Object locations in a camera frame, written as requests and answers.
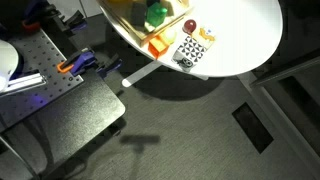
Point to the long white table foot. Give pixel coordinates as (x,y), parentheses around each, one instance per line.
(140,75)

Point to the dark metal rail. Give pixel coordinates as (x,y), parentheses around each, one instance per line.
(283,70)

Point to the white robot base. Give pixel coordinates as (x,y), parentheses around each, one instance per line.
(6,61)

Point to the aluminium extrusion bar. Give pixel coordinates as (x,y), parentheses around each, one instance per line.
(25,83)

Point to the wooden tray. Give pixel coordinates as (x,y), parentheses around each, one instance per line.
(142,39)

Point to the black cart shelf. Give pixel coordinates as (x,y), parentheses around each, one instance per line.
(76,116)

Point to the black white patterned cube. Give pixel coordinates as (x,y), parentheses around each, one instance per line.
(189,53)

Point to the dark blue clamp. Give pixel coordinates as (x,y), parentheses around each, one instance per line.
(110,66)

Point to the perforated metal breadboard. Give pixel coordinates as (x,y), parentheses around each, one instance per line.
(36,56)

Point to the black clamp orange grip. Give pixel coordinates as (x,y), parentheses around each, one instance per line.
(71,20)

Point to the dark red ball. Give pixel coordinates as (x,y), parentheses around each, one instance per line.
(190,26)

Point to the short white table foot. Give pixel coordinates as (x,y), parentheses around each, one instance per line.
(201,77)

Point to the green block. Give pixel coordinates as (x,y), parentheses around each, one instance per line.
(156,15)

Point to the hard orange cube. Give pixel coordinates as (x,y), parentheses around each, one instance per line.
(156,47)

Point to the yellow toy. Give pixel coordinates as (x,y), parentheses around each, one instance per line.
(118,1)

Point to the yellow ball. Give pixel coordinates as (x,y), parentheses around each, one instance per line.
(169,35)

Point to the dark grey block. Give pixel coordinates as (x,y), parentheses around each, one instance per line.
(138,15)

